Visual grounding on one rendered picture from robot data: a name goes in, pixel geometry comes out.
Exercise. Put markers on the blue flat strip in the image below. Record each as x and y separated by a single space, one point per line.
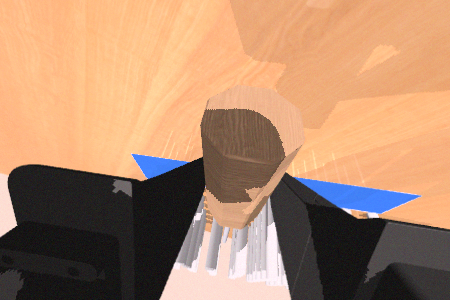
342 195

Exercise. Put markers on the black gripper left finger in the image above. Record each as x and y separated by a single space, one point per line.
151 218

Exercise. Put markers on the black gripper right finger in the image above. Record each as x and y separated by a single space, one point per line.
330 254

